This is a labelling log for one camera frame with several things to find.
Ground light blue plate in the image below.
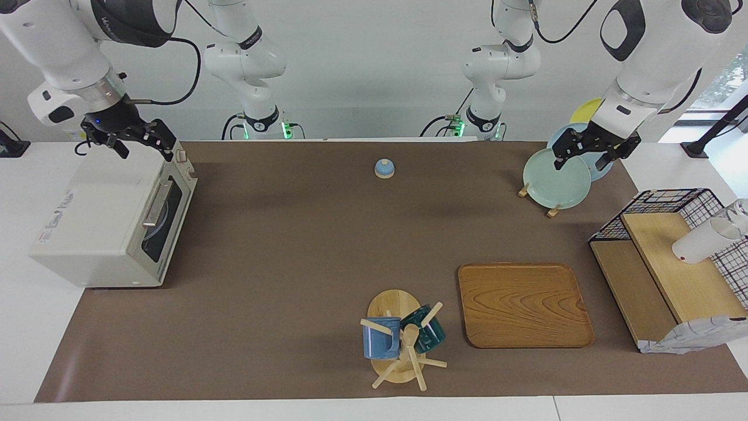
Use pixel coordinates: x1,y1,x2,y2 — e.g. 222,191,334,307
145,199,172,243

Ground white toaster oven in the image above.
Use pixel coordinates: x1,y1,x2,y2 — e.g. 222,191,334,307
29,145,198,288

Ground mint green plate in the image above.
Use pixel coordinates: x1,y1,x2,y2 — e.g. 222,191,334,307
522,147,593,210

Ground pale blue racked plate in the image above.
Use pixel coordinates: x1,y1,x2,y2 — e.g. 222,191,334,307
547,123,615,182

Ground yellow plate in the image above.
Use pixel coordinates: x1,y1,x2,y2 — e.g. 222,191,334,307
570,98,602,125

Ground wooden plate rack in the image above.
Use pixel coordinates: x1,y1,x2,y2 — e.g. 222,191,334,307
518,182,563,218

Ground black table clamp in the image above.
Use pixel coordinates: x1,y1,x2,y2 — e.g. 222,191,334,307
0,121,31,158

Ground black clamp stand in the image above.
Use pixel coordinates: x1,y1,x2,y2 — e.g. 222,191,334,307
681,94,748,158

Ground white cup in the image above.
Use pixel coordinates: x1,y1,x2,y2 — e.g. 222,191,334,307
671,217,743,265

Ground wooden stepped shelf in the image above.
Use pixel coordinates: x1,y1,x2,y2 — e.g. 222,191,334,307
589,212,748,351

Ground clear glass cup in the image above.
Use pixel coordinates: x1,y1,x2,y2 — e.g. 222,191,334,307
726,198,748,236

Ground wooden tray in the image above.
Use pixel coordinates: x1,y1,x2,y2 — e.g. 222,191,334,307
458,263,595,349

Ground grey checked cloth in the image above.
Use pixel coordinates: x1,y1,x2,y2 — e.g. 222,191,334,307
638,315,748,355

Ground brown table mat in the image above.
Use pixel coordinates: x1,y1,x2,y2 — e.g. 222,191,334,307
34,140,748,403

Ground dark green mug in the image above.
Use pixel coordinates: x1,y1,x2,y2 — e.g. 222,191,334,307
401,304,447,354

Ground wooden mug tree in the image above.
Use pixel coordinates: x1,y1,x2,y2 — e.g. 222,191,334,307
360,289,449,392

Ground blue mug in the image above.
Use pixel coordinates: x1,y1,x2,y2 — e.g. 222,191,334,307
362,316,402,360

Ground black right base cable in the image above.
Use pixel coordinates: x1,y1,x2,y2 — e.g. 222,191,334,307
221,113,247,141

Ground black base cable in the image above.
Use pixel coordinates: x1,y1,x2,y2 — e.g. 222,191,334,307
420,88,474,138
221,113,247,141

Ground black wire basket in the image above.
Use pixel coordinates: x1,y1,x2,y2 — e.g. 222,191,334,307
588,188,748,310

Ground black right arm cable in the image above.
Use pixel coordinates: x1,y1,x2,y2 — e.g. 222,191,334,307
126,36,203,106

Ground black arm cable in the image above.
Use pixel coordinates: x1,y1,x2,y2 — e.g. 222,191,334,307
126,36,203,106
528,0,598,44

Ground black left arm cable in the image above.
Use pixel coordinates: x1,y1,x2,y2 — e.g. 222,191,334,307
528,0,598,44

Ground black left base cable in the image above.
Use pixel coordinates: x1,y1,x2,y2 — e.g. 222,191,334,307
420,88,474,138

